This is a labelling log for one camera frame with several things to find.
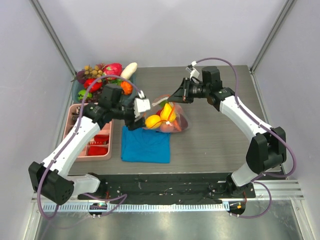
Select dark red apple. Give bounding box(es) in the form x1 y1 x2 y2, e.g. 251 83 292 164
177 114 189 131

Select pink peach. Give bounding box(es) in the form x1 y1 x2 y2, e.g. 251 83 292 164
160 123 175 133

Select yellow pear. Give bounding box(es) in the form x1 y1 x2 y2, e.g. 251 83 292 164
160 103 176 122

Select clear zip top bag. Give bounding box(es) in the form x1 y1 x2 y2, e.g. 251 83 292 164
150 94 192 134

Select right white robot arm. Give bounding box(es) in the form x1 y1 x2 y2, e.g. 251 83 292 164
168 65 287 198

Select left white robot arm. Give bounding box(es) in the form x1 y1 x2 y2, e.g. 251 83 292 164
28 84 151 206

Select purple grape bunch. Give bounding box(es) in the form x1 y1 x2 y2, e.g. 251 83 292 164
85 91 102 103

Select blue folded cloth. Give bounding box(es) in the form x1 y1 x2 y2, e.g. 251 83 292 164
121 126 171 164

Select orange persimmon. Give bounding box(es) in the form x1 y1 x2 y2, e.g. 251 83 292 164
120 81 133 95

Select red bell pepper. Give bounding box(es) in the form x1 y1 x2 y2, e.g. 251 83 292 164
83 78 103 93

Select green striped melon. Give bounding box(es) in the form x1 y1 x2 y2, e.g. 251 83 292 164
77 89 93 102

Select red cloth items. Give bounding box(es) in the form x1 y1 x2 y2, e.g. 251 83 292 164
87 134 110 156

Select pink dragon fruit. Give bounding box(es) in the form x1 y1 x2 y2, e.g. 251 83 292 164
102 62 123 76

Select dark rolled socks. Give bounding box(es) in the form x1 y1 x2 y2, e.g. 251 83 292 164
71 106 81 124

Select brown longan bunch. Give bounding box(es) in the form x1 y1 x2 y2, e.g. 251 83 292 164
83 64 104 79

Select white radish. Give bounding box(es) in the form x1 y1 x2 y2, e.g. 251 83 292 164
120 62 138 80

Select teal fruit bowl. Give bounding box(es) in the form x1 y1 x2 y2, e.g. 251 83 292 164
71 73 137 104

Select purple onion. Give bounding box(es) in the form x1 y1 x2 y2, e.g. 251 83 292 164
75 70 86 84

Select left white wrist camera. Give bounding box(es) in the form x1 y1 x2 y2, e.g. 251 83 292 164
133 90 151 118

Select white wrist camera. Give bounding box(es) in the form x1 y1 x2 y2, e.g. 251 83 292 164
186 61 200 79
133 90 151 118

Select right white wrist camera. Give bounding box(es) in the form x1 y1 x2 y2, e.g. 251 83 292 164
186 61 200 79

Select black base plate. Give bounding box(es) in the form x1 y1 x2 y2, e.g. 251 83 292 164
92 173 256 205

